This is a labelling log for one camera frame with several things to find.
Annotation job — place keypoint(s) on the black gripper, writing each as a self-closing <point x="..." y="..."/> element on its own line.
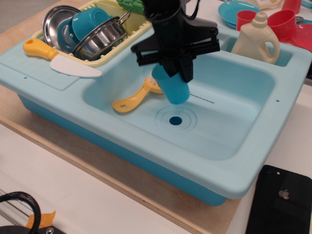
<point x="175" y="39"/>

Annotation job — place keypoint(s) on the blue plastic cup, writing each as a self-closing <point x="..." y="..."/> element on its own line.
<point x="174" y="88"/>

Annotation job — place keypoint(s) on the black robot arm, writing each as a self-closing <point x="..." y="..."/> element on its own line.
<point x="161" y="9"/>

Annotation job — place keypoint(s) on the red plastic cup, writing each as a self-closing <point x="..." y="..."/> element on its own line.
<point x="244" y="17"/>

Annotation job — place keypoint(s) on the red tall cup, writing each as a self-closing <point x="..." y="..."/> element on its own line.
<point x="293" y="5"/>

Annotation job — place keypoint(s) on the yellow dish brush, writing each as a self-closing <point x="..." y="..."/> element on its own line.
<point x="128" y="104"/>

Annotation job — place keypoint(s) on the green toy vegetable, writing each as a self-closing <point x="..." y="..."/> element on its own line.
<point x="135" y="6"/>

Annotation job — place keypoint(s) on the blue plate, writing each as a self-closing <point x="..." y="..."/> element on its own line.
<point x="228" y="11"/>

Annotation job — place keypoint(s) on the cream detergent bottle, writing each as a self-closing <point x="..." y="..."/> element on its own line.
<point x="257" y="40"/>

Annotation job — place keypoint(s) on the steel pot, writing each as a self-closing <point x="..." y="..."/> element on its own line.
<point x="102" y="39"/>

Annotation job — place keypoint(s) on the light blue toy sink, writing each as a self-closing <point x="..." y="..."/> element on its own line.
<point x="212" y="146"/>

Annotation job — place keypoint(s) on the pale yellow dish rack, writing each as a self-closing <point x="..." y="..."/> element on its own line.
<point x="136" y="26"/>

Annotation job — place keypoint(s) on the cream toy object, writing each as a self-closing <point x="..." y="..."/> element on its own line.
<point x="265" y="4"/>

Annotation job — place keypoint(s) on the blue bowl in rack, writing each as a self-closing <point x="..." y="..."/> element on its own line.
<point x="86" y="21"/>

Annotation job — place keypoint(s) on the red plastic bowl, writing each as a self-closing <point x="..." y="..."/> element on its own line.
<point x="283" y="24"/>

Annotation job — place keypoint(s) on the red plate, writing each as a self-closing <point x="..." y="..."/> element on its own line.
<point x="303" y="36"/>

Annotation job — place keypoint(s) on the steel pot lid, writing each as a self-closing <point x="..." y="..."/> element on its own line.
<point x="58" y="30"/>

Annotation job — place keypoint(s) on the plywood board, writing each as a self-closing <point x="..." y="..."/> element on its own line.
<point x="90" y="189"/>

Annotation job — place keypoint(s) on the black smartphone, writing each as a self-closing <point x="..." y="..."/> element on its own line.
<point x="282" y="203"/>

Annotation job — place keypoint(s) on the orange tape piece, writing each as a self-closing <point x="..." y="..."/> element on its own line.
<point x="46" y="220"/>

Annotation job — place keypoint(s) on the yellow handled toy knife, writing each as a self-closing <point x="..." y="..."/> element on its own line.
<point x="38" y="48"/>

